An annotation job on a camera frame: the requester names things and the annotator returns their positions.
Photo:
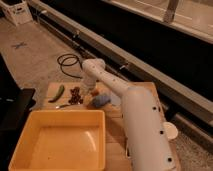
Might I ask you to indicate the black chair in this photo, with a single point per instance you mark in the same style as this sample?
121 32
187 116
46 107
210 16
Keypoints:
15 104

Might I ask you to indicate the white crate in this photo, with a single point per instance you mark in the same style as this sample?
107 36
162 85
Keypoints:
17 13

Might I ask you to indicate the small metal fork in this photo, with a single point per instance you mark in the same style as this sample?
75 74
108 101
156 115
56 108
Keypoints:
62 106

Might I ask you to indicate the green chili pepper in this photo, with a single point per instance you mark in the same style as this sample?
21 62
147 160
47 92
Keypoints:
58 94

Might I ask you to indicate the light blue cloth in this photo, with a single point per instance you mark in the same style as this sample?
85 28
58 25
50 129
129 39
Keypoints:
115 100

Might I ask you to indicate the dark red grape bunch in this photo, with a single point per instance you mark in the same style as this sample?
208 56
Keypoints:
75 96

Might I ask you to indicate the wooden board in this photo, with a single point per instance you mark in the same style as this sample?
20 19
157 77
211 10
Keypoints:
116 156

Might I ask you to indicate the white paper cup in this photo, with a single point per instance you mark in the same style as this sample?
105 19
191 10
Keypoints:
171 130

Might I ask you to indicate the yellow plastic bin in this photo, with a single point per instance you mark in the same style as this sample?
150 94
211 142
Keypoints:
61 140

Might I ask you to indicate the orange toy fruit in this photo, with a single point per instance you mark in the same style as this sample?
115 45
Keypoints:
95 92

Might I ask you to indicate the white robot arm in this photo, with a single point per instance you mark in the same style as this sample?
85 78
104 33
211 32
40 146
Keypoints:
148 144

